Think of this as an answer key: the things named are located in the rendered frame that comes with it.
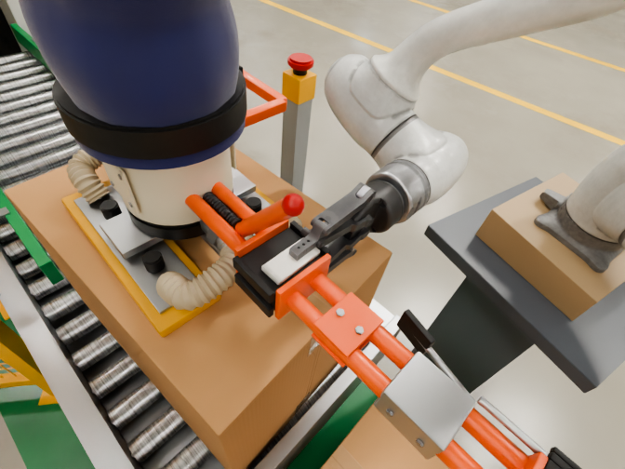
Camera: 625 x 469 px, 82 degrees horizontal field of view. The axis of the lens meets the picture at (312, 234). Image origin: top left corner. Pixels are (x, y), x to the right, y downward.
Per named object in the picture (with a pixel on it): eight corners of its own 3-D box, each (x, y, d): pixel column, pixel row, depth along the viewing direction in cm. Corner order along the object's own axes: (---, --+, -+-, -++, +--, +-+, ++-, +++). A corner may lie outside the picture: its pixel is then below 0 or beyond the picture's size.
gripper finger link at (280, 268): (320, 254, 44) (321, 250, 44) (278, 286, 40) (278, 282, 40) (302, 240, 45) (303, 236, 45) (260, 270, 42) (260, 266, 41)
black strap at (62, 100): (36, 96, 47) (20, 65, 44) (192, 57, 59) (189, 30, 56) (117, 188, 37) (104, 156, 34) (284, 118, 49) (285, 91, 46)
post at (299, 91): (274, 280, 171) (282, 71, 97) (285, 272, 175) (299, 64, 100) (284, 288, 169) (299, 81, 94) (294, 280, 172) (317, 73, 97)
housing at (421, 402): (369, 407, 38) (380, 393, 34) (407, 364, 41) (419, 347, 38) (425, 463, 35) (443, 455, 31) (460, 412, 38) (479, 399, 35)
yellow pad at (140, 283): (64, 206, 64) (51, 184, 61) (119, 183, 70) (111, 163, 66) (163, 340, 50) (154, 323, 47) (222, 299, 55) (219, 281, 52)
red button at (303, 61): (281, 71, 97) (282, 55, 94) (299, 64, 100) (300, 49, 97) (299, 81, 94) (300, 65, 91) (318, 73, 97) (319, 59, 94)
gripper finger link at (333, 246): (350, 213, 53) (349, 219, 54) (296, 261, 49) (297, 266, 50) (370, 228, 52) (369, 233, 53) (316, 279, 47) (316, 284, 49)
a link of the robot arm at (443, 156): (406, 224, 62) (358, 167, 64) (449, 187, 71) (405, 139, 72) (449, 193, 53) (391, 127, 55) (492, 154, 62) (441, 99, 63)
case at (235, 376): (84, 302, 95) (2, 190, 65) (206, 225, 117) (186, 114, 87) (237, 483, 73) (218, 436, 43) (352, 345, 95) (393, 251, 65)
